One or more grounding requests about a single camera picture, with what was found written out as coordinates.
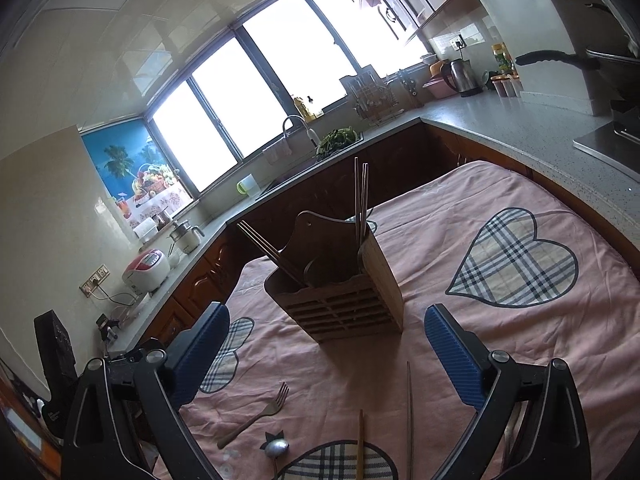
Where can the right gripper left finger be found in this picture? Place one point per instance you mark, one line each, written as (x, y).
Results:
(133, 400)

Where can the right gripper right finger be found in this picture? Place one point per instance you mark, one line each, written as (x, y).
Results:
(531, 411)

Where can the dark metal chopstick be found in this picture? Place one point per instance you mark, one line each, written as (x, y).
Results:
(409, 423)

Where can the silver metal spoon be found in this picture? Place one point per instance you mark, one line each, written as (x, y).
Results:
(275, 449)

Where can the pink plaid-heart tablecloth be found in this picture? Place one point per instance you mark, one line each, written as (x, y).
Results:
(510, 263)

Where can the silver metal fork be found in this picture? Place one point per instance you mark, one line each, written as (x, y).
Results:
(272, 408)

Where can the white red rice cooker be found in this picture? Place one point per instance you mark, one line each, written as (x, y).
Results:
(146, 272)

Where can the light wooden chopstick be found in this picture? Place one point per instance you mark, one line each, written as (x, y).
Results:
(360, 460)

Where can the white electric pot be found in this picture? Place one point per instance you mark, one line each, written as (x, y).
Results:
(186, 237)

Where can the brown chopstick in holder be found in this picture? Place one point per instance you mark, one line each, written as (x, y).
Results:
(260, 247)

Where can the wooden utensil holder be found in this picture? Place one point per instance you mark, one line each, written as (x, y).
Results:
(348, 289)

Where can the fruit poster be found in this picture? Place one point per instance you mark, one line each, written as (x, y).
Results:
(135, 172)

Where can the wooden lower cabinets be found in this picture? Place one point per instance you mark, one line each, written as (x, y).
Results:
(413, 156)

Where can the gas stove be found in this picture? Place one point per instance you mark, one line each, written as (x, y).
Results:
(617, 142)

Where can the dark chopstick in holder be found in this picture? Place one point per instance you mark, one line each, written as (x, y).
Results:
(357, 196)

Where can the green vegetables in sink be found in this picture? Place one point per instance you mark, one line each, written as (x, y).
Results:
(335, 141)

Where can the pink storage box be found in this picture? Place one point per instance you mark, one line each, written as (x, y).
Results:
(439, 88)

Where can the steel electric kettle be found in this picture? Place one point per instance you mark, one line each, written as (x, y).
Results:
(459, 76)

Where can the dish drying rack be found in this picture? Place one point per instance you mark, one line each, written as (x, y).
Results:
(371, 97)

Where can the yellow seasoning bottle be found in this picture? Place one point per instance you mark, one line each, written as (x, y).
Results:
(503, 58)

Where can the black wok pan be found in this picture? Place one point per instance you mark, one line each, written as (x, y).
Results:
(602, 66)

